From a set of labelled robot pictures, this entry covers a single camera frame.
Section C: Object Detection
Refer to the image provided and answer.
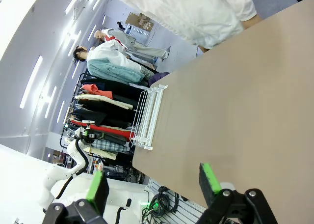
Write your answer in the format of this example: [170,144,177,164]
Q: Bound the long ceiling light strip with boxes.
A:
[19,56,44,110]

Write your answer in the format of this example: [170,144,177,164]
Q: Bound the person in white jacket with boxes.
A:
[107,0,258,50]

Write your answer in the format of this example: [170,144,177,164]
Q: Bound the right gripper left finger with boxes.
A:
[42,170,110,224]

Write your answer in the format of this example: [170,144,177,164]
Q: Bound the teal fluffy garment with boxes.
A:
[86,57,146,85]

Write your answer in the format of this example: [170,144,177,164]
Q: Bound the beige garment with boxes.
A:
[82,145,118,161]

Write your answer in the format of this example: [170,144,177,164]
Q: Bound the coral garment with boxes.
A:
[80,84,114,100]

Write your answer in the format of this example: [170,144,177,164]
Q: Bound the stacked cardboard boxes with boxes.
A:
[125,12,155,32]

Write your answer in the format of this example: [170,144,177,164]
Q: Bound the black cable bundle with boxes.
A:
[141,186,180,219]

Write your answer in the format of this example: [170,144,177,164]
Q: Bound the bald mannequin grey coat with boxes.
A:
[94,28,170,60]

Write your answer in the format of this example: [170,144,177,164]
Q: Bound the person's left hand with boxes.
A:
[241,14,265,30]

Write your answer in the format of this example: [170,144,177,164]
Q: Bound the black hanging garments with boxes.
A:
[79,78,150,126]

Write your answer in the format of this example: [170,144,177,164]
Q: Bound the purple cloth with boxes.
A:
[148,72,172,87]

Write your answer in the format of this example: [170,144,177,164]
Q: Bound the left arm black cable sleeve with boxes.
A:
[55,137,89,200]

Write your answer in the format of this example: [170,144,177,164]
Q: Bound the short ceiling light strip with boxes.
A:
[56,100,66,124]
[44,85,58,119]

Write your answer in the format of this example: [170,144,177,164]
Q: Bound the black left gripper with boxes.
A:
[78,128,105,144]

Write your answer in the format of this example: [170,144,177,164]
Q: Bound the blue bottle crate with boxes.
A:
[123,24,151,40]

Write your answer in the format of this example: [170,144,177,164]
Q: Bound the plaid garment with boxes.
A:
[90,138,130,153]

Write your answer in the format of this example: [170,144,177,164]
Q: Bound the red garment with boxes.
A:
[70,119,137,142]

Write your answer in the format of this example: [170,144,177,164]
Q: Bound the black-haired mannequin white shirt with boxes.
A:
[72,40,157,81]

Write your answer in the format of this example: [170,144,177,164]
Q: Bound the cream folded garment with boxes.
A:
[74,93,134,111]

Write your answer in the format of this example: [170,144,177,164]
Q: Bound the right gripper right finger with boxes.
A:
[196,162,279,224]

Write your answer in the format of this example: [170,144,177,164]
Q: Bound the white wire can dispenser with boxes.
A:
[128,84,169,151]

